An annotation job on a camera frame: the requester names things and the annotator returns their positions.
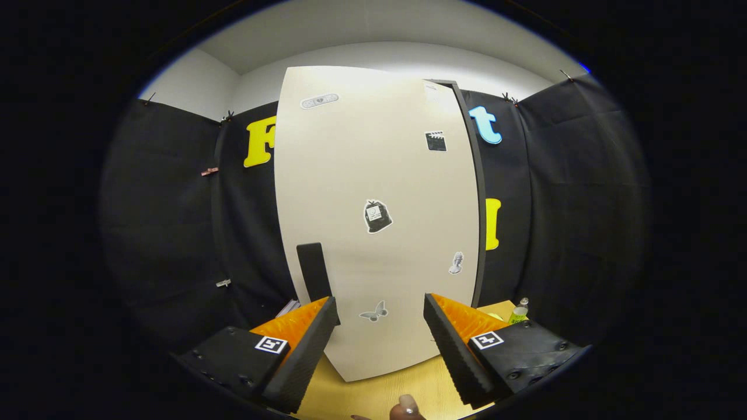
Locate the green drink bottle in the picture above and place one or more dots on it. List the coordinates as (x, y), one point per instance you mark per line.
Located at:
(518, 314)

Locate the grey shoe cabinet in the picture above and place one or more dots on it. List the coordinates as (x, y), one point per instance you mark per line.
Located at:
(482, 233)

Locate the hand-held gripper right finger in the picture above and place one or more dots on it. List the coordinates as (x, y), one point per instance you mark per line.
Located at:
(455, 356)

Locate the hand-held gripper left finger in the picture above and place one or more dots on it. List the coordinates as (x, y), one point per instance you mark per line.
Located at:
(309, 359)

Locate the white book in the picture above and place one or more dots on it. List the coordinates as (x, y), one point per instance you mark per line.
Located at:
(288, 308)

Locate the red clothespin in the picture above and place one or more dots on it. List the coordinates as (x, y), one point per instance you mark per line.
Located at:
(209, 171)

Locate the black backdrop cloth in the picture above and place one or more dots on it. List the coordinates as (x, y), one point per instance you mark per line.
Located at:
(163, 221)

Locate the beige shoe cabinet door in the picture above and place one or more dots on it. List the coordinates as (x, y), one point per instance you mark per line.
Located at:
(362, 175)

